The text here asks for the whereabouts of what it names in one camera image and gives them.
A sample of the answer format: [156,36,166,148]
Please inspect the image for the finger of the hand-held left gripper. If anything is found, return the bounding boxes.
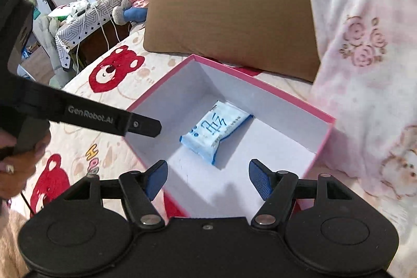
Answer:
[124,112,162,138]

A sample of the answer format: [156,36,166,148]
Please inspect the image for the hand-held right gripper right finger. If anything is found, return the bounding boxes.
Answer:
[248,159,354,230]

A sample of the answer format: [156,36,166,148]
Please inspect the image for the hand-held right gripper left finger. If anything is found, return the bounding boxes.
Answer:
[60,160,169,230]

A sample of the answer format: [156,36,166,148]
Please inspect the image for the blue tissue packet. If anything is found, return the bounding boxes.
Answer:
[180,100,254,165]

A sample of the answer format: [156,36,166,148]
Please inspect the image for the pink cardboard box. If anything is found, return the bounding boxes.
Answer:
[125,54,336,220]

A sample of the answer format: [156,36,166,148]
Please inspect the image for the person's left hand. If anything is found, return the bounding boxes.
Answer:
[0,130,52,200]

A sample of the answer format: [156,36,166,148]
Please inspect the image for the grey jacket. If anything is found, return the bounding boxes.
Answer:
[33,14,62,70]

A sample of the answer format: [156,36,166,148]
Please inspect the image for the side table with patterned cloth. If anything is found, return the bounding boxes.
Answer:
[49,0,131,70]

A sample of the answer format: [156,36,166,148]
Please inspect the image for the white plastic bag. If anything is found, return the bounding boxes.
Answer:
[49,4,88,21]

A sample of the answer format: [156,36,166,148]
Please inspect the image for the brown pillow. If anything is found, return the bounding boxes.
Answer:
[143,0,321,83]

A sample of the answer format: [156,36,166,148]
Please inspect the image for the pink checkered pillow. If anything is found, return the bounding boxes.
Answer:
[303,0,417,200]

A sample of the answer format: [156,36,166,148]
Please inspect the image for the beige fuzzy blanket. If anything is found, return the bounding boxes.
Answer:
[0,209,30,278]

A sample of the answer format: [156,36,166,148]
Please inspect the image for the black cable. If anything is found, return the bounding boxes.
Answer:
[20,191,35,217]

